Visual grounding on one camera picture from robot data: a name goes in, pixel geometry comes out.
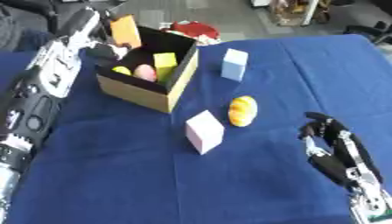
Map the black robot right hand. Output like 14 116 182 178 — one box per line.
297 111 385 189

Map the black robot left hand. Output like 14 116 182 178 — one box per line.
82 10 130 67

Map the cardboard box with black inside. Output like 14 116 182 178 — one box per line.
94 13 201 114

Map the small yellow toy fruit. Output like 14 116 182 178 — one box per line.
110 66 134 76

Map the pink toy egg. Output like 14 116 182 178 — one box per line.
131 64 159 83

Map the yellow-green block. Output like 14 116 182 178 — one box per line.
151 52 179 83

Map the red and white bag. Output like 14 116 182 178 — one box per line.
160 20 222 46

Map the orange toy bread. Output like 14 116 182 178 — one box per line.
227 95 259 128

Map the black chair with wheels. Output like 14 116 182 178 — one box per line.
341 20 392 46

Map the pink block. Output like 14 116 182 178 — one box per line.
184 109 227 156

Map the light blue block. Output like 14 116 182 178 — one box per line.
219 48 250 82

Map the wooden shelf stand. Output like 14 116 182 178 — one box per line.
269 0 334 27

